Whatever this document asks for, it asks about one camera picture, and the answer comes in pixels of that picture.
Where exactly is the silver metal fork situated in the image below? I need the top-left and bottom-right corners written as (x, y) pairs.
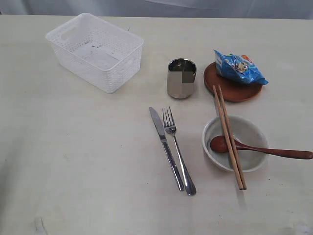
top-left (162, 106), bottom-right (197, 196)

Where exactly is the silver metal table knife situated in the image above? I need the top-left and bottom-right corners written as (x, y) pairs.
top-left (149, 107), bottom-right (184, 191)

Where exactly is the clear glass cup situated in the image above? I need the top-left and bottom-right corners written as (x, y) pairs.
top-left (167, 58), bottom-right (197, 99)

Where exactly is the wooden chopstick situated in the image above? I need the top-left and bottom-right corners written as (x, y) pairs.
top-left (218, 85), bottom-right (246, 190)
top-left (213, 85), bottom-right (243, 190)

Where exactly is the brown wooden spoon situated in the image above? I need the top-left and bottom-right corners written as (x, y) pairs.
top-left (210, 136), bottom-right (313, 160)

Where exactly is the white perforated plastic basket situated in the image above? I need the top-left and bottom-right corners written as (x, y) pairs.
top-left (45, 13), bottom-right (144, 94)

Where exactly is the brown round plate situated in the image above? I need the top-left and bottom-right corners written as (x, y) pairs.
top-left (203, 62), bottom-right (263, 102)

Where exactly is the cream floral ceramic bowl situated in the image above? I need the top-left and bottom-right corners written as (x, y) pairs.
top-left (201, 115), bottom-right (268, 173)

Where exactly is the blue snack bag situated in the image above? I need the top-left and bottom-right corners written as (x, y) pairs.
top-left (214, 50), bottom-right (268, 85)

